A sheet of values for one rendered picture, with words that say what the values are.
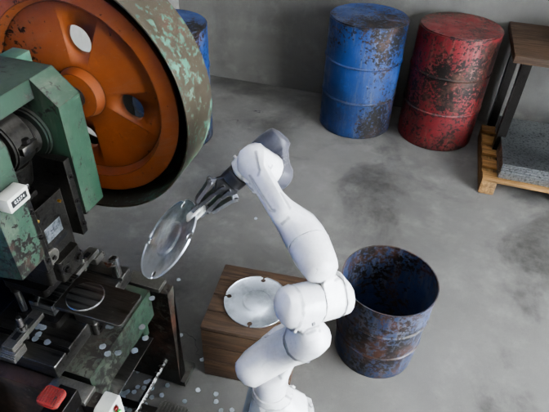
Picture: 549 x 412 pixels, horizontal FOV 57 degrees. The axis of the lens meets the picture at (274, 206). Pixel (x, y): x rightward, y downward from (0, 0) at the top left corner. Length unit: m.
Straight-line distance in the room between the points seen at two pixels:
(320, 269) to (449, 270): 1.93
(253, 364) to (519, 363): 1.63
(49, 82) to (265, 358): 0.96
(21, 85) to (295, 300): 0.89
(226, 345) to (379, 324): 0.65
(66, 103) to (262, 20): 3.31
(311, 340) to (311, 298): 0.12
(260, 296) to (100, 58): 1.21
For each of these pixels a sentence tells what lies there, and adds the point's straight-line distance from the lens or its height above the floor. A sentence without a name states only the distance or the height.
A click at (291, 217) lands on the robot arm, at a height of 1.26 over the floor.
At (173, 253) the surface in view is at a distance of 1.63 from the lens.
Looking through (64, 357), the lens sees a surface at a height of 0.69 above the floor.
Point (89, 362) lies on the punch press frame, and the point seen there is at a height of 0.65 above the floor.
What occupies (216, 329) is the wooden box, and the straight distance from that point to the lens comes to 2.19.
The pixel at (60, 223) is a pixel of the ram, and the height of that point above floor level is 1.07.
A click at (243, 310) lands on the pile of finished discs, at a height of 0.35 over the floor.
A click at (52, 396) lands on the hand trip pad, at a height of 0.76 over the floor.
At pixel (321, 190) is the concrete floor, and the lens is 3.48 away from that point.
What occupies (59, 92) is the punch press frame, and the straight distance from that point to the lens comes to 1.51.
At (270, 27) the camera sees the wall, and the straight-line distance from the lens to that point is 4.65.
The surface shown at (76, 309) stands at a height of 0.79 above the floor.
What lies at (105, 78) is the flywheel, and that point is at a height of 1.40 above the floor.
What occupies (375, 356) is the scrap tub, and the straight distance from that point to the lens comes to 2.38.
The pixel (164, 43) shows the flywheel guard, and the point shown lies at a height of 1.55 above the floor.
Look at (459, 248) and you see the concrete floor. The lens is 3.27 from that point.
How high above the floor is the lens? 2.09
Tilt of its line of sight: 39 degrees down
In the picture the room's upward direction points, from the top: 2 degrees clockwise
